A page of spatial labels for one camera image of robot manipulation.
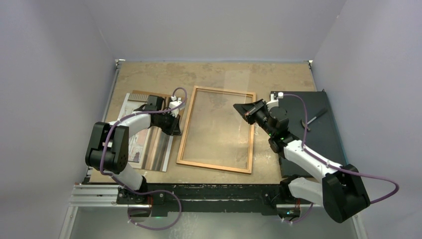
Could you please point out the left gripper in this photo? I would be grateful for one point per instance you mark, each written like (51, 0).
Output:
(174, 129)

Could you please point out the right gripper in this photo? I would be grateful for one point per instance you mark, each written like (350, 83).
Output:
(248, 110)

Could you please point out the plant photo print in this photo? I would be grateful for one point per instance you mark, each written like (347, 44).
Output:
(149, 149)

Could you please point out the clear acrylic sheet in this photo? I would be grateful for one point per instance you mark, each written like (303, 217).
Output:
(217, 125)

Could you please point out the wooden picture frame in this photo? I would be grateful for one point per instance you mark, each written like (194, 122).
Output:
(188, 132)

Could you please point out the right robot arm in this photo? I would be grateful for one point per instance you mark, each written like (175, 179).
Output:
(339, 189)

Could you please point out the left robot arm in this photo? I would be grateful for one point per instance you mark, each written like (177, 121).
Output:
(108, 149)

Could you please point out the brown backing board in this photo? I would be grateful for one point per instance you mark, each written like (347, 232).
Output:
(137, 98)

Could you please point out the small hammer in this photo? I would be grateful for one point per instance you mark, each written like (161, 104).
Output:
(305, 124)

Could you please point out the black mat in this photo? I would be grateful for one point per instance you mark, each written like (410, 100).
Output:
(323, 136)

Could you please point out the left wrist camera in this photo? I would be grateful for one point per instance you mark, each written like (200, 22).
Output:
(176, 105)

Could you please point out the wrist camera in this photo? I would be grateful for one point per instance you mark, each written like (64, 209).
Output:
(176, 105)
(274, 99)

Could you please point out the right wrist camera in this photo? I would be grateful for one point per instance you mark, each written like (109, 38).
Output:
(274, 99)

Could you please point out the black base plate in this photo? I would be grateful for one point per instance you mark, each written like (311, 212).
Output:
(162, 198)

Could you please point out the aluminium rail frame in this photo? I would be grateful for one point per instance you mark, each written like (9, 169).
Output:
(259, 77)

